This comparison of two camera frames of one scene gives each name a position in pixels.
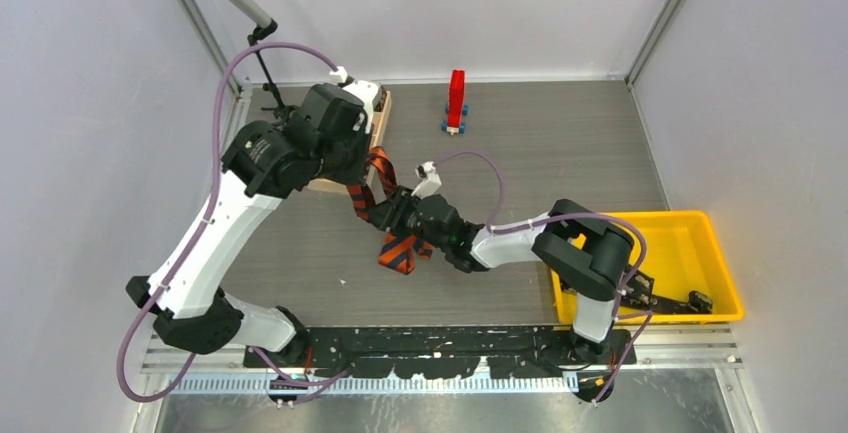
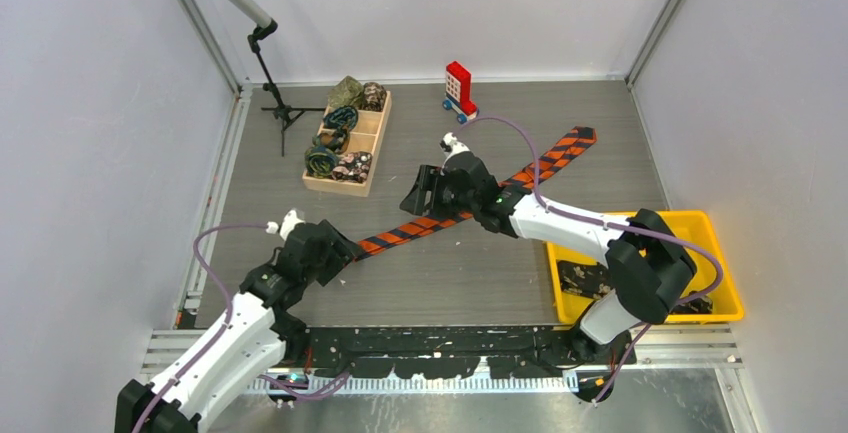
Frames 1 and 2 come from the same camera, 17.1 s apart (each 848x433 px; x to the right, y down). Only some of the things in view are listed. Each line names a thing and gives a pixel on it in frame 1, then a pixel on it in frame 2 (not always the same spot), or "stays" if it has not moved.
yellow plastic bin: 677,271 stays
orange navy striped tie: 398,253 -> 572,142
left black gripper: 356,174 -> 340,253
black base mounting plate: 439,352 stays
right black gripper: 391,214 -> 428,180
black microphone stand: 279,108 stays
